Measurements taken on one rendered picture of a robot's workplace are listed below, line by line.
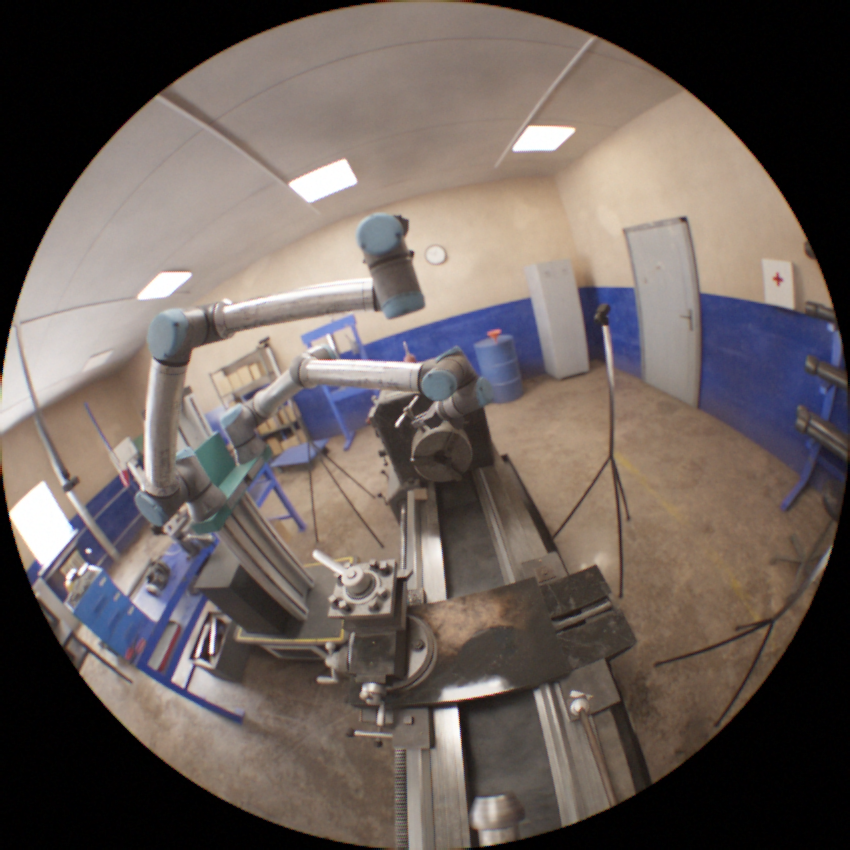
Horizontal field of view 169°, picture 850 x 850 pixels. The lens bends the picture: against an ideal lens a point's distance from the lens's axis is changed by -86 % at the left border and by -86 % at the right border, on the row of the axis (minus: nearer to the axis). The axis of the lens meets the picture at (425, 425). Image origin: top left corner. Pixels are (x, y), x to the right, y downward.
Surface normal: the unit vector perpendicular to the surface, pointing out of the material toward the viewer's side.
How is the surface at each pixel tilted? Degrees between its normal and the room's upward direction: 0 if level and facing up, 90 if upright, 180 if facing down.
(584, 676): 0
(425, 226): 90
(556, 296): 90
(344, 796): 0
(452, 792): 0
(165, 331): 85
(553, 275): 90
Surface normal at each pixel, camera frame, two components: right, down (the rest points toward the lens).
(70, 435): 0.95, -0.29
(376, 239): 0.00, 0.33
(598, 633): -0.29, -0.87
